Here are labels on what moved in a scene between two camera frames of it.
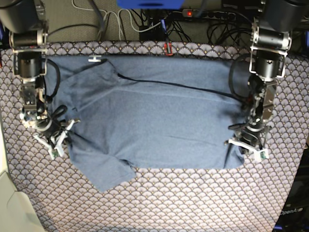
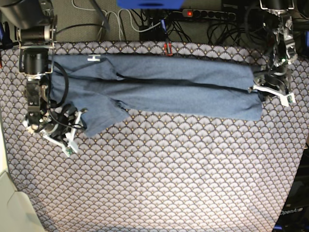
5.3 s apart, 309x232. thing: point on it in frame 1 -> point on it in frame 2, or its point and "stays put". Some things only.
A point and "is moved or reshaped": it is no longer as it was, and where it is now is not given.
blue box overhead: [151, 4] stays put
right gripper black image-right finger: [243, 150] -> [262, 94]
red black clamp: [165, 49] stays put
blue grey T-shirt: [172, 110] is moved or reshaped
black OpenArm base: [295, 216] stays put
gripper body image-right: [252, 133] -> [277, 76]
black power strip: [211, 14] stays put
